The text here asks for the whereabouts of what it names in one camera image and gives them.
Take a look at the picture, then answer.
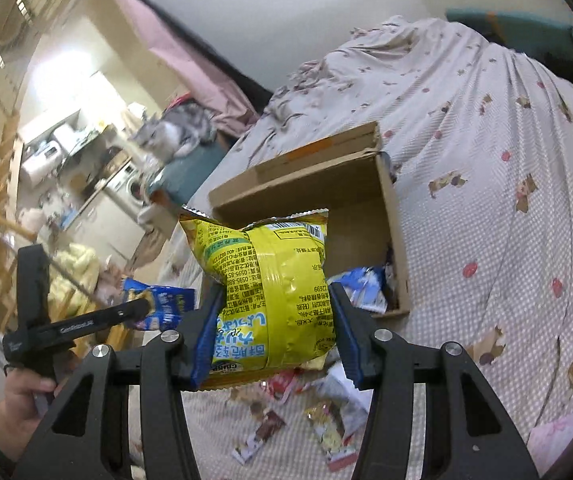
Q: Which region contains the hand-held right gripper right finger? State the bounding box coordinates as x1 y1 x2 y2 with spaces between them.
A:
329 282 540 480

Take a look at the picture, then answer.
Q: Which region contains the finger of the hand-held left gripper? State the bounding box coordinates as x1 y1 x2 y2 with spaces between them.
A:
109 299 151 328

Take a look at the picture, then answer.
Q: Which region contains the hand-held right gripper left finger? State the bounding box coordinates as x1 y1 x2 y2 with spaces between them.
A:
24 285 227 480

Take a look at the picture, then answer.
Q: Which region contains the dark blue snack packet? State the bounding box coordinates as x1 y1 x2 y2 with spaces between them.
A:
121 277 196 332

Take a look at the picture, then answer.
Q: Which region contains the grey white packet red edge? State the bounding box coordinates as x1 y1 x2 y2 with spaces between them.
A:
311 365 372 441

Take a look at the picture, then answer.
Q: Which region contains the bright yellow snack packet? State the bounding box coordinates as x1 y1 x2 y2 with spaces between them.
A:
179 208 337 391

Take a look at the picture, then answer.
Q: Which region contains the red white snack packet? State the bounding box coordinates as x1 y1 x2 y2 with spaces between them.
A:
261 370 312 401

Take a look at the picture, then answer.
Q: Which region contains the yellow cartoon snack packet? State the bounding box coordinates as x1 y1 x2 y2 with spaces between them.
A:
304 400 360 473

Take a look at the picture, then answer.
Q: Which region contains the brown cardboard box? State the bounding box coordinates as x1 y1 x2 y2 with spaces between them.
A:
208 121 411 318

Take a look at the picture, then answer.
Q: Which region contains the person's left hand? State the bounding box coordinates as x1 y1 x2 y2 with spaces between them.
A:
0 372 67 461

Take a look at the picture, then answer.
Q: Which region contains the yellow quilt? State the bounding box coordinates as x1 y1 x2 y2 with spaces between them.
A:
46 242 100 311

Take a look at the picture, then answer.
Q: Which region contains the white kitchen base cabinet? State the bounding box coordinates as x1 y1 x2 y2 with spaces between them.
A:
66 195 142 261

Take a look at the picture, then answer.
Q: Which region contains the white plastic bin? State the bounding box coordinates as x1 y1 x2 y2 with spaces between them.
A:
137 202 177 231

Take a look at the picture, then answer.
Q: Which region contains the brown white snack bar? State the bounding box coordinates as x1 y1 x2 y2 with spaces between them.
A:
231 410 287 466

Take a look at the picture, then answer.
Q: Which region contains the white washing machine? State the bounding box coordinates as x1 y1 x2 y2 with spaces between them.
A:
104 162 150 221

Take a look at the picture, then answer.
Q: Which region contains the white water heater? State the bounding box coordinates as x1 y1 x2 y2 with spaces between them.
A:
20 140 64 183

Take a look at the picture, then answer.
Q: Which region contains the teal upholstered chair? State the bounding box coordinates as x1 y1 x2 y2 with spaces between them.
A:
146 147 232 206

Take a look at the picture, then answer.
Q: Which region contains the grey tabby cat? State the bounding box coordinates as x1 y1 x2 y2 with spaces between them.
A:
129 102 217 163

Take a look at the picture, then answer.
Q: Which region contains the pink grey cloth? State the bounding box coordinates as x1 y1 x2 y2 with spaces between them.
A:
527 407 573 478

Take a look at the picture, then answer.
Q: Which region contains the black curtain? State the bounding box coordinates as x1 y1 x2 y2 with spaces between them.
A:
101 0 274 106

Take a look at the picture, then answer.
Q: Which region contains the pink curtain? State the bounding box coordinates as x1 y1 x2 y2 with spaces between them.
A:
101 0 262 136

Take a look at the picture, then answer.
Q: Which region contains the green pillow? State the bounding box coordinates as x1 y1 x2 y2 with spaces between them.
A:
445 7 573 61

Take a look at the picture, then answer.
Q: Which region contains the white wall cabinet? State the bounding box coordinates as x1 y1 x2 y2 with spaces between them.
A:
16 107 84 146

